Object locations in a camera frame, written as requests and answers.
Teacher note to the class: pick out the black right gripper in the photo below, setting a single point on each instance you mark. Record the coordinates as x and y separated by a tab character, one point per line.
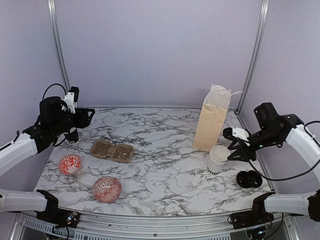
245	154

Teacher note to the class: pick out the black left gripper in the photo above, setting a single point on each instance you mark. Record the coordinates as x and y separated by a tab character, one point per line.
83	121

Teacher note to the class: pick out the white paper coffee cup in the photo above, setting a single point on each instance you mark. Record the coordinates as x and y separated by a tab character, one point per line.
218	157

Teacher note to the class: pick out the black cup lid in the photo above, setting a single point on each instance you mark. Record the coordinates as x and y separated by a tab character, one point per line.
254	179
242	180

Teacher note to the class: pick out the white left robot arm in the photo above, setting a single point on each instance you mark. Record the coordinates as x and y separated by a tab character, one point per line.
32	141

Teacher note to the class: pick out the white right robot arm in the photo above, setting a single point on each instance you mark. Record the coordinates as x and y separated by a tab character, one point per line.
302	204

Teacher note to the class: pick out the black cup with straws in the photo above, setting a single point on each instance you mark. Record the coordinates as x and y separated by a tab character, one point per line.
72	135

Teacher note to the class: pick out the brown paper bag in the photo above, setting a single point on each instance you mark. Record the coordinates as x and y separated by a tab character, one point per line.
212	117

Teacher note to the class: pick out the red floral pattern bowl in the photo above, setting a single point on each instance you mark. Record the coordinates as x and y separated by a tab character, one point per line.
70	164

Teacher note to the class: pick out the brown cardboard cup carrier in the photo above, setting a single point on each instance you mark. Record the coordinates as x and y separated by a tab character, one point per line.
121	153

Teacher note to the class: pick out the red geometric pattern bowl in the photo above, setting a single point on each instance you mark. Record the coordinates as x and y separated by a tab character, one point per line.
107	189

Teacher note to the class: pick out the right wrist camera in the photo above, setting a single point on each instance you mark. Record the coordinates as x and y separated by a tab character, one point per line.
236	133

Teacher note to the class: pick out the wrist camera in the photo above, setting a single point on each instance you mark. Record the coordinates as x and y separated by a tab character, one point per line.
236	133
72	97

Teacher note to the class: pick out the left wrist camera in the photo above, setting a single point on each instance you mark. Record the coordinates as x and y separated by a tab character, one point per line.
72	97

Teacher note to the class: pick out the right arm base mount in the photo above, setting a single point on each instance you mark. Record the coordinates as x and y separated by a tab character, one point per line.
249	218

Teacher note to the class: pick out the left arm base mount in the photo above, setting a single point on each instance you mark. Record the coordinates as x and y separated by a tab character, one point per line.
60	217

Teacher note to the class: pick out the left aluminium frame post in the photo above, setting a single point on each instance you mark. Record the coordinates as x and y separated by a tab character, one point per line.
57	42

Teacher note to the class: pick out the aluminium frame post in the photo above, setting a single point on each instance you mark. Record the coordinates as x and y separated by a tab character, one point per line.
57	42
260	33

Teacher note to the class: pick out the front aluminium rail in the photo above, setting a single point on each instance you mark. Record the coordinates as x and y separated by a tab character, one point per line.
96	226

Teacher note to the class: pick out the right aluminium frame post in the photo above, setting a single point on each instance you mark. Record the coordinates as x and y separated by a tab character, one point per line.
260	33

